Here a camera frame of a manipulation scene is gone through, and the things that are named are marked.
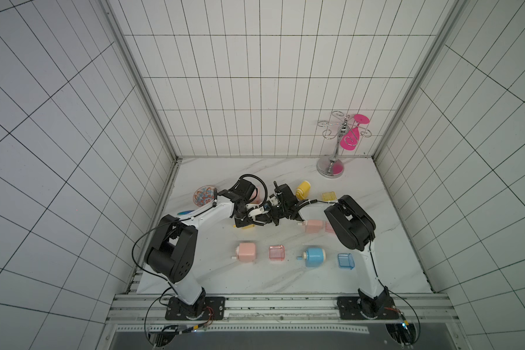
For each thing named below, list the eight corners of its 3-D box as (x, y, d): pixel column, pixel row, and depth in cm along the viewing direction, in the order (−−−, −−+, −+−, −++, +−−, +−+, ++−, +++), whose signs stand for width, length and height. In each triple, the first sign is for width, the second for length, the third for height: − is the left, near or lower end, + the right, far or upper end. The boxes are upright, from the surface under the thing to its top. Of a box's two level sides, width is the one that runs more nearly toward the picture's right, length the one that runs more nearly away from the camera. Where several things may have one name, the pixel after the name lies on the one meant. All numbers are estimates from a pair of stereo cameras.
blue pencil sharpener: (297, 267, 84) (300, 260, 78) (296, 255, 87) (298, 247, 81) (322, 267, 84) (327, 260, 78) (320, 255, 87) (324, 247, 81)
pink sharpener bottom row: (233, 261, 85) (231, 255, 80) (234, 249, 88) (233, 243, 83) (256, 261, 85) (255, 255, 80) (256, 249, 88) (255, 243, 83)
